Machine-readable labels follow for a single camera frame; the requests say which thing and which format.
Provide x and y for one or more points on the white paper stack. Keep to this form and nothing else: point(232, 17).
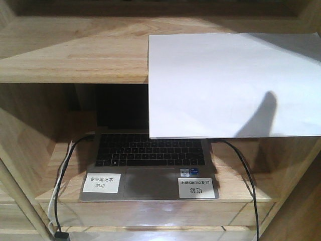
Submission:
point(225, 85)

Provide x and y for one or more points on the white label left on laptop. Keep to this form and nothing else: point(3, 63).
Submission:
point(102, 182)

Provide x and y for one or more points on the silver laptop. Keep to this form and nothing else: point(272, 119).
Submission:
point(149, 168)

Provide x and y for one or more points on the black plug adapter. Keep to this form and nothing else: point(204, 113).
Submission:
point(61, 236)

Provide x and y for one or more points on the white label on laptop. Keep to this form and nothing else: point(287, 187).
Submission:
point(102, 182)
point(196, 188)

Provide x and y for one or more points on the wooden shelf unit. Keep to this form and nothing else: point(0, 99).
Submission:
point(48, 47)

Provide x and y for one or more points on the white label right on laptop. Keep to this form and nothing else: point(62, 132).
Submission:
point(196, 188)

